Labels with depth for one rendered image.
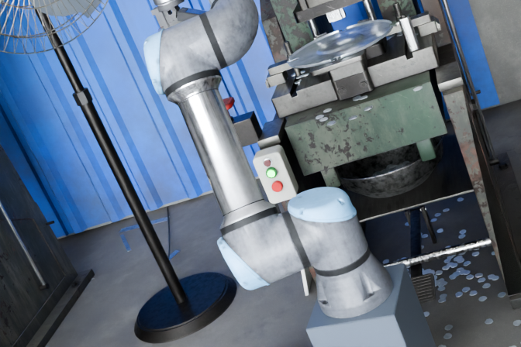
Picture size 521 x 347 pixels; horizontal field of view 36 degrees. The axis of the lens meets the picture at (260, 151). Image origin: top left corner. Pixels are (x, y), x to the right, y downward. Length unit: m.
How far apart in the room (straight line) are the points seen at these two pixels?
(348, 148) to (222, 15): 0.67
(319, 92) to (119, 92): 1.68
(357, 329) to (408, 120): 0.69
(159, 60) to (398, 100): 0.72
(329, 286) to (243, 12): 0.56
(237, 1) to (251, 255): 0.50
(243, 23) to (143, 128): 2.17
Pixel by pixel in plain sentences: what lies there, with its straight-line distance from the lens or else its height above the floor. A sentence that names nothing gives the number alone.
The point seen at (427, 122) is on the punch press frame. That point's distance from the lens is 2.07.
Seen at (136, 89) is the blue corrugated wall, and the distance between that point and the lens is 3.64.
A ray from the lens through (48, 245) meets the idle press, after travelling 3.40.
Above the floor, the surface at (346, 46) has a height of 0.78.
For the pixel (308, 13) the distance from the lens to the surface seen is 2.16.
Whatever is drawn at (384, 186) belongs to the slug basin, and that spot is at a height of 0.37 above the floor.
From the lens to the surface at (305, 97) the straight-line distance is 2.15.
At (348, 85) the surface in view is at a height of 0.68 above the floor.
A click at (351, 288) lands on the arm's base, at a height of 0.50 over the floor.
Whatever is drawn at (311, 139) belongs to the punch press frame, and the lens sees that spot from 2.09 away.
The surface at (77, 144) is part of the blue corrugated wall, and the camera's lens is 3.81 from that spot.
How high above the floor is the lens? 1.27
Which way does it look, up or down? 18 degrees down
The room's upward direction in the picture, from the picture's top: 23 degrees counter-clockwise
